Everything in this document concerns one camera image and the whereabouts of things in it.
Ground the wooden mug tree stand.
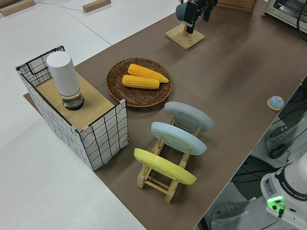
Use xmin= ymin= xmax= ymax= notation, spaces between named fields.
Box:
xmin=165 ymin=20 xmax=205 ymax=50

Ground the grey plate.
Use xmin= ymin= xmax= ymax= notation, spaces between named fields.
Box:
xmin=164 ymin=101 xmax=215 ymax=133

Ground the plain wooden block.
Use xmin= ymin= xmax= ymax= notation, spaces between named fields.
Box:
xmin=83 ymin=0 xmax=111 ymax=12
xmin=0 ymin=0 xmax=35 ymax=17

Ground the coiled black cable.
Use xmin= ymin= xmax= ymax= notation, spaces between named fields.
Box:
xmin=268 ymin=145 xmax=292 ymax=159

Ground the light blue plate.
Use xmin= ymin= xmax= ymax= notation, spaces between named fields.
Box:
xmin=151 ymin=122 xmax=207 ymax=156

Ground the brown wicker basket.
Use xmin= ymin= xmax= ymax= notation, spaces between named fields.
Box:
xmin=106 ymin=57 xmax=174 ymax=110

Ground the yellow corn cob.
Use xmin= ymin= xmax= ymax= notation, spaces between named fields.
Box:
xmin=122 ymin=75 xmax=160 ymax=90
xmin=128 ymin=63 xmax=169 ymax=84

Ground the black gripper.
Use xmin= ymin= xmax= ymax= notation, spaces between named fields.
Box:
xmin=185 ymin=0 xmax=218 ymax=34

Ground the brown table mat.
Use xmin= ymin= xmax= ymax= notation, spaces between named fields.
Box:
xmin=23 ymin=0 xmax=307 ymax=230

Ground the wire grid shelf box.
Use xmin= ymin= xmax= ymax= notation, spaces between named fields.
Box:
xmin=15 ymin=45 xmax=129 ymax=171

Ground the dark blue mug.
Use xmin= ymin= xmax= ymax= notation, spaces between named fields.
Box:
xmin=176 ymin=2 xmax=189 ymax=22

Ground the white cylindrical bottle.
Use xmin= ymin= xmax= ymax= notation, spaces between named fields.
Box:
xmin=46 ymin=52 xmax=84 ymax=111

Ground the small blue service bell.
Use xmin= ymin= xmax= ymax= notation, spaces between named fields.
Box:
xmin=267 ymin=95 xmax=285 ymax=111

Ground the white toaster oven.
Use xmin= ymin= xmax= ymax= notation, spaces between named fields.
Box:
xmin=263 ymin=0 xmax=307 ymax=29

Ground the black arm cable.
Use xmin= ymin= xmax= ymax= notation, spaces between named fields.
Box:
xmin=296 ymin=0 xmax=307 ymax=42

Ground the yellow plate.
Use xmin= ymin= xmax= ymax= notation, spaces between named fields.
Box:
xmin=133 ymin=148 xmax=197 ymax=185

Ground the wooden plate rack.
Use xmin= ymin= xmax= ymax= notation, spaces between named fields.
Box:
xmin=136 ymin=115 xmax=202 ymax=204

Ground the light wooden cabinet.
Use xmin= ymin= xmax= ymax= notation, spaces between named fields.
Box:
xmin=217 ymin=0 xmax=256 ymax=12

